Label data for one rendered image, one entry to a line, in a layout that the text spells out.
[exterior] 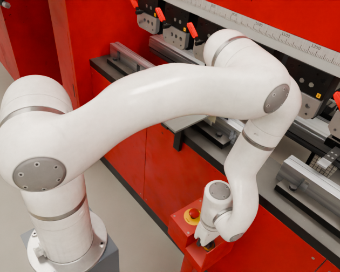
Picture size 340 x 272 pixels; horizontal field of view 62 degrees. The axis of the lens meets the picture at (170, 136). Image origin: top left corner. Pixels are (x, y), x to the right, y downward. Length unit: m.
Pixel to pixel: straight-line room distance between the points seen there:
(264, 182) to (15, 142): 0.93
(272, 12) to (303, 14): 0.10
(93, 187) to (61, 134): 1.78
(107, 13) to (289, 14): 1.15
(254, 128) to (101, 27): 1.34
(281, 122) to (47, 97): 0.48
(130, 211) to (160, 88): 1.63
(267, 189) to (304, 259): 0.27
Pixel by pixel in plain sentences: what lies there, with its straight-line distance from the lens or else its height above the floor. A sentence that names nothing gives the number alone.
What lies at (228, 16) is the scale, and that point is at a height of 1.38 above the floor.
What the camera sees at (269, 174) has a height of 0.88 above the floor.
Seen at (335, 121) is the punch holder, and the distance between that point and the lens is 0.98.
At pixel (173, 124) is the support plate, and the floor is 1.00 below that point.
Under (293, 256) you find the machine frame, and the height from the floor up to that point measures 0.73.
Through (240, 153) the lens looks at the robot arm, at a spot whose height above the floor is 1.21.
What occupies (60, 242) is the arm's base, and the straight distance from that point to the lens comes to 0.69.
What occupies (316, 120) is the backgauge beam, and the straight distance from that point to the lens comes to 1.42.
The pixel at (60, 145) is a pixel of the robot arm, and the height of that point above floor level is 1.41.
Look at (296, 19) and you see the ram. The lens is 0.97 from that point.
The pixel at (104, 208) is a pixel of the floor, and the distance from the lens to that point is 2.08.
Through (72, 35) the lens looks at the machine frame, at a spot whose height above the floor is 1.03.
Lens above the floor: 1.69
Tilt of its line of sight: 40 degrees down
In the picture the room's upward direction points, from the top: 7 degrees clockwise
